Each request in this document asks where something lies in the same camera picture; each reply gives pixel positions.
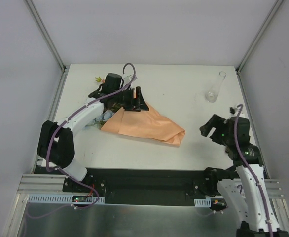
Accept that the clear glass vase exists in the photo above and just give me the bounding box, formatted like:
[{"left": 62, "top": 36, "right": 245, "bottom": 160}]
[{"left": 205, "top": 71, "right": 227, "bottom": 103}]

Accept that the white cable duct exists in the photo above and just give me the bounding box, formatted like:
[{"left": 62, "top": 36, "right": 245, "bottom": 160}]
[
  {"left": 194, "top": 198, "right": 212, "bottom": 208},
  {"left": 28, "top": 194, "right": 105, "bottom": 205}
]

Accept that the front aluminium rail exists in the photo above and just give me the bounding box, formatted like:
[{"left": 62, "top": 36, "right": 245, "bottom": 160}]
[{"left": 17, "top": 174, "right": 285, "bottom": 199}]

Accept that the left white cable duct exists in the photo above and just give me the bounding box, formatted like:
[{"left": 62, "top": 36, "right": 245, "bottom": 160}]
[{"left": 28, "top": 194, "right": 105, "bottom": 205}]

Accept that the left aluminium frame post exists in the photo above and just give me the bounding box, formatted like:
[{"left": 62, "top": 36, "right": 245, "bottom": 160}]
[{"left": 24, "top": 0, "right": 67, "bottom": 73}]

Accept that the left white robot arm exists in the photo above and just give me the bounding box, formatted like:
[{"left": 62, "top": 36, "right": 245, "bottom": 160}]
[{"left": 37, "top": 73, "right": 149, "bottom": 192}]

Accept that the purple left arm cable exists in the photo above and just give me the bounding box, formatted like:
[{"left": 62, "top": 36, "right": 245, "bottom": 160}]
[{"left": 26, "top": 62, "right": 138, "bottom": 219}]

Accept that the peach wrapping paper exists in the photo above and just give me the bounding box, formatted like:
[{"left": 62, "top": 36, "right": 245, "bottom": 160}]
[{"left": 101, "top": 105, "right": 185, "bottom": 147}]

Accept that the right white cable duct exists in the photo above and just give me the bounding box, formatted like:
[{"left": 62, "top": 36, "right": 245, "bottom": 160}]
[{"left": 194, "top": 198, "right": 212, "bottom": 208}]

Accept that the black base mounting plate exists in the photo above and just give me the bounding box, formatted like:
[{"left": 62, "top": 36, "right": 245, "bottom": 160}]
[{"left": 62, "top": 166, "right": 241, "bottom": 205}]

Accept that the pink flowers green leaves bunch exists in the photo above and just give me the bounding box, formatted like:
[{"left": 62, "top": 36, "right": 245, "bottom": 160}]
[{"left": 93, "top": 74, "right": 123, "bottom": 109}]

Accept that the blue artificial flower stem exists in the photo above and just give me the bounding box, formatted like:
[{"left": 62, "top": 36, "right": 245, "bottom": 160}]
[{"left": 85, "top": 110, "right": 114, "bottom": 129}]

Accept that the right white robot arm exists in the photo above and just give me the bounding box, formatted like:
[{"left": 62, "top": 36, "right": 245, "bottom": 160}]
[{"left": 199, "top": 114, "right": 289, "bottom": 237}]

